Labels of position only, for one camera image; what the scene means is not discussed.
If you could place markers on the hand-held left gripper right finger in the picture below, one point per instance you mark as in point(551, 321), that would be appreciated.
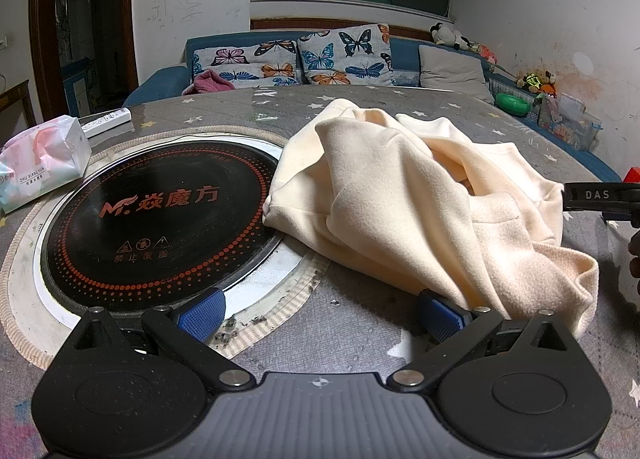
point(440, 319)

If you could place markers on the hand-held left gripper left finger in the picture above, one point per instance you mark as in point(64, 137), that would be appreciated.
point(202, 315)

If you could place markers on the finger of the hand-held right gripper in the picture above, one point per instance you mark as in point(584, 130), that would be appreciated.
point(590, 196)

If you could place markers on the cream fleece sweater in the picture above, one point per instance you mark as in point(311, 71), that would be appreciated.
point(390, 189)

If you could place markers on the red plastic stool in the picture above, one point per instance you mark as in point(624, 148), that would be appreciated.
point(634, 174)

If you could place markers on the grey star-print tablecloth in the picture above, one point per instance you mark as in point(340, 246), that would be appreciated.
point(545, 149)

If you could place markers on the clear plastic storage box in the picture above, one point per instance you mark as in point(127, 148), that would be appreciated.
point(570, 124)

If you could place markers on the round black induction cooktop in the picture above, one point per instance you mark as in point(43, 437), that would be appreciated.
point(150, 239)

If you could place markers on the green plastic bowl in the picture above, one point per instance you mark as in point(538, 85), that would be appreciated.
point(511, 103)

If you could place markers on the colourful plush toys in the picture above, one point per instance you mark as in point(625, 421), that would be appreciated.
point(535, 83)

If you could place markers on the pink plush toy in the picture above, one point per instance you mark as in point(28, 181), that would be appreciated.
point(487, 54)

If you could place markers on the grey pillow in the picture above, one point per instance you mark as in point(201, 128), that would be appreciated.
point(450, 71)

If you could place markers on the white remote control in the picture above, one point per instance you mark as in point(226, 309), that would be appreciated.
point(107, 120)

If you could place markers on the black and white plush toy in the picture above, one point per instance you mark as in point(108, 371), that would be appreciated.
point(445, 34)

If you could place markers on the pastel tissue pack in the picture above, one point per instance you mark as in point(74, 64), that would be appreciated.
point(45, 159)

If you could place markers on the blue sofa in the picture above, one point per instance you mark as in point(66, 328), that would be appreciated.
point(406, 56)

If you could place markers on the pink cloth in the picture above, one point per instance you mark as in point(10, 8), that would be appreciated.
point(212, 83)

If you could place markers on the butterfly print pillow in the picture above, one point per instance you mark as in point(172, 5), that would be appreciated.
point(345, 54)
point(235, 59)

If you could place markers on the dark wooden desk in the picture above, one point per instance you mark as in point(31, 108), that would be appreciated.
point(17, 89)

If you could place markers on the brown wooden door frame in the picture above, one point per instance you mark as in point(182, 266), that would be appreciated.
point(125, 39)

